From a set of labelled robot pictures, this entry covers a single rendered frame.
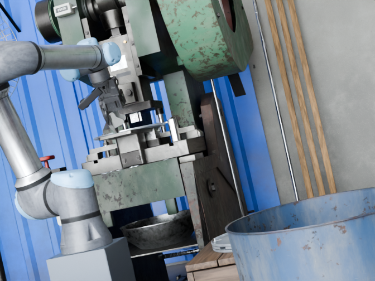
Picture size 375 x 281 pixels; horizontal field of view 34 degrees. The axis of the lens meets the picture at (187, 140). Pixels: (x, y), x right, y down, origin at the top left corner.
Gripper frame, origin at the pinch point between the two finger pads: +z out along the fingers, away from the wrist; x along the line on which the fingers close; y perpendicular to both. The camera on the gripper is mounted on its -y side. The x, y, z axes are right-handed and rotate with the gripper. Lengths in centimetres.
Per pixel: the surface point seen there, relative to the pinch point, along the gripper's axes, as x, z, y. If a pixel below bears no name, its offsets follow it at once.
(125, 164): 3.2, 16.0, -1.9
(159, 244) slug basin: -5.7, 49.3, 2.8
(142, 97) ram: 21.7, -2.2, 8.2
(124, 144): 6.4, 9.0, -0.5
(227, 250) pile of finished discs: -59, 20, 40
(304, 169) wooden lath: 85, 80, 61
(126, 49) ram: 30.3, -20.5, 6.3
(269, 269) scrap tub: -109, -8, 58
